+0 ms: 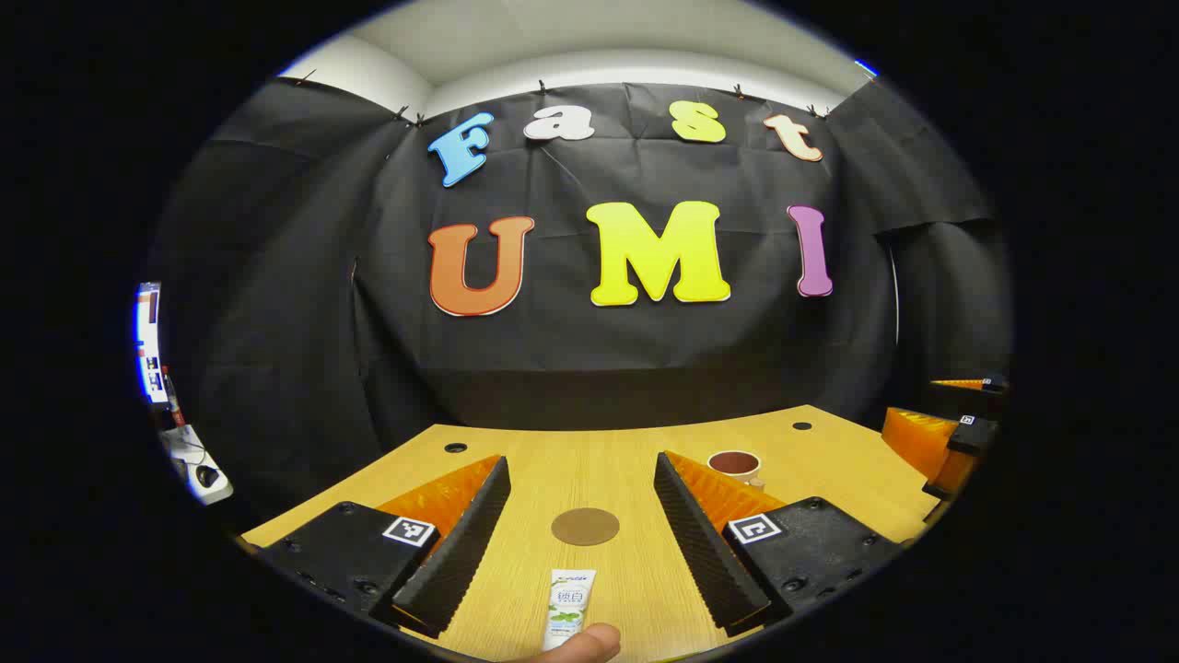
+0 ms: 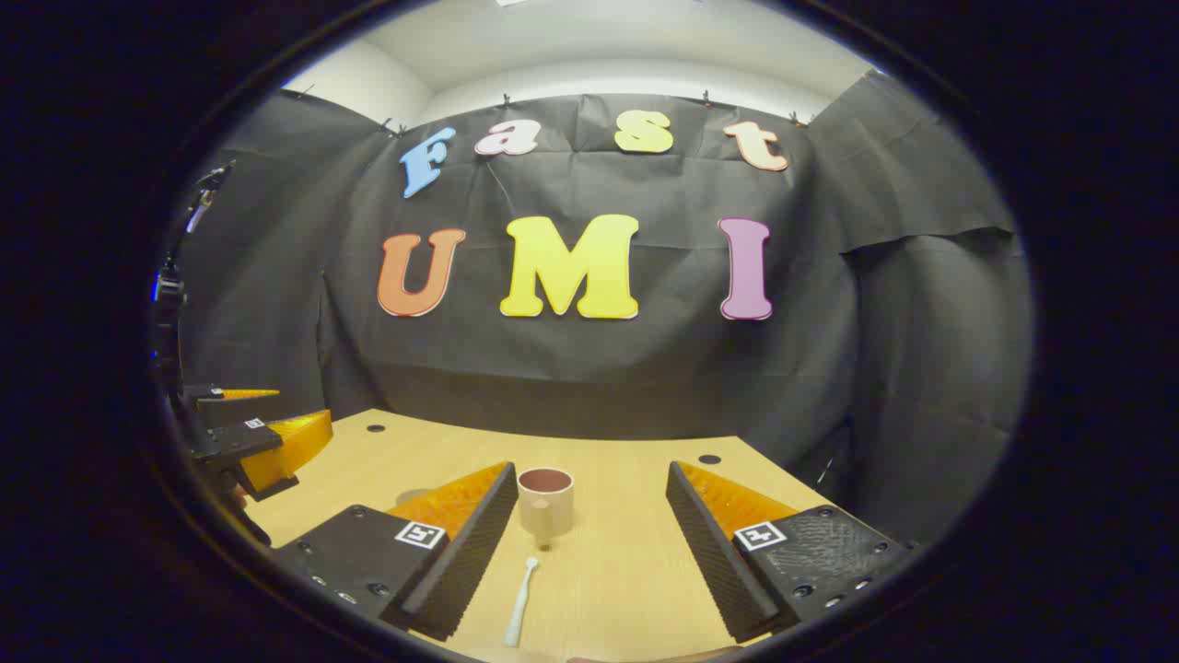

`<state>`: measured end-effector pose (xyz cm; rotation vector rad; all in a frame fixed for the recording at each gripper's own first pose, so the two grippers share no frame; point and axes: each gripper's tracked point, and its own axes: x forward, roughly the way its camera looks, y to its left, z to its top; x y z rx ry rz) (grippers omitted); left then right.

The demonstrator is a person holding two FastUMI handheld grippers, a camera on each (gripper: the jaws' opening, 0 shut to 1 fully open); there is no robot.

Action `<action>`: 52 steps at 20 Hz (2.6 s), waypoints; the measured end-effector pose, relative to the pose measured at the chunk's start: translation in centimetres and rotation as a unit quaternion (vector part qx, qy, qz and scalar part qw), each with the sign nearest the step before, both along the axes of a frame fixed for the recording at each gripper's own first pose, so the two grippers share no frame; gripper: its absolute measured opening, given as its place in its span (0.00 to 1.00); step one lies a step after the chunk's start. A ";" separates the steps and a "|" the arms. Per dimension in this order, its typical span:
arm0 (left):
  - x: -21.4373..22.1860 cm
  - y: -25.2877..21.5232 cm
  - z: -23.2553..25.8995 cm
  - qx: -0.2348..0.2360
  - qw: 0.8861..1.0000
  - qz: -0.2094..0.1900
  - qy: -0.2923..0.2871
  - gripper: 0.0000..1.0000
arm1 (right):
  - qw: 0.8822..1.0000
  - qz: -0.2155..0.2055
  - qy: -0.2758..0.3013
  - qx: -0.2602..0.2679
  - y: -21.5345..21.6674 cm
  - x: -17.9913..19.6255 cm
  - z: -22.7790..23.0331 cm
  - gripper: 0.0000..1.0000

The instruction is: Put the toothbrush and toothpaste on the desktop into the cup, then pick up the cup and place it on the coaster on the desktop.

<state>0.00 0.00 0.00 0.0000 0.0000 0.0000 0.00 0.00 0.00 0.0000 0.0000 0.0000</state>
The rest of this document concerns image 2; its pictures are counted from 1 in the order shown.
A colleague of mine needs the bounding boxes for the black backdrop cloth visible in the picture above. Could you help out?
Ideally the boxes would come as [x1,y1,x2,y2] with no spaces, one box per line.
[170,69,1034,553]

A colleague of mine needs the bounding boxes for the white toothbrush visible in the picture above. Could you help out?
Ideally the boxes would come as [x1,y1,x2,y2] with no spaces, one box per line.
[503,556,540,647]

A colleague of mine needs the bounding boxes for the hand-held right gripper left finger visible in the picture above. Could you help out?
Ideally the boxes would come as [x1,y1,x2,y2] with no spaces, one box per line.
[272,460,519,643]

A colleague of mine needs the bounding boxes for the wooden desktop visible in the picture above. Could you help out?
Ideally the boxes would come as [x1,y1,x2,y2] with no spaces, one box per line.
[241,408,835,663]

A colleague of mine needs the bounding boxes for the beige cup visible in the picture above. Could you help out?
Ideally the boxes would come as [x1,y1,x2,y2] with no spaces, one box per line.
[517,467,576,538]

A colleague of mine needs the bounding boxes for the dark equipment stand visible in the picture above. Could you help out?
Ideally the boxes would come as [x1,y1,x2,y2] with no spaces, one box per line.
[152,161,236,314]

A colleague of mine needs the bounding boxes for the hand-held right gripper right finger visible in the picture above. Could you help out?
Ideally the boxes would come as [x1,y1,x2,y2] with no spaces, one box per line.
[665,460,913,646]

